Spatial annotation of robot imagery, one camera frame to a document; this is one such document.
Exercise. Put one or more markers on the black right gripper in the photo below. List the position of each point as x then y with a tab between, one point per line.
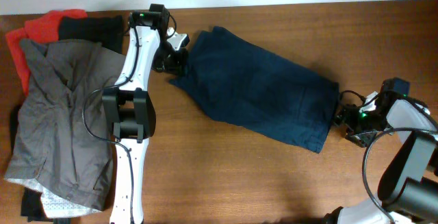
345	115

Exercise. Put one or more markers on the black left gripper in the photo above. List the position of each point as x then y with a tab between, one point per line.
178	66

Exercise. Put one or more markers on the navy blue shorts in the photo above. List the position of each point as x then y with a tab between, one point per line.
242	84

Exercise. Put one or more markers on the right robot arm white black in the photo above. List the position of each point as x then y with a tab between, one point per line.
404	194

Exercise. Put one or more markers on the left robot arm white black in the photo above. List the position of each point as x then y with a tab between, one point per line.
154	45

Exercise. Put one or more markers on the black garment top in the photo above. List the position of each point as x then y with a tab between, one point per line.
106	30

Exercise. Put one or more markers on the black garment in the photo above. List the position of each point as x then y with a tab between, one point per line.
106	30
32	209

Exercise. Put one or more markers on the red garment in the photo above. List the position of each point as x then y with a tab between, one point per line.
41	30

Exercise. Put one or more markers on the grey shorts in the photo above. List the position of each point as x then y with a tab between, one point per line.
57	147

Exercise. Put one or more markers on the white mesh garment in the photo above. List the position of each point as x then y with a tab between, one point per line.
53	205

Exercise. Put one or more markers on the black garment bottom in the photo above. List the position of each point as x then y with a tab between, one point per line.
32	209

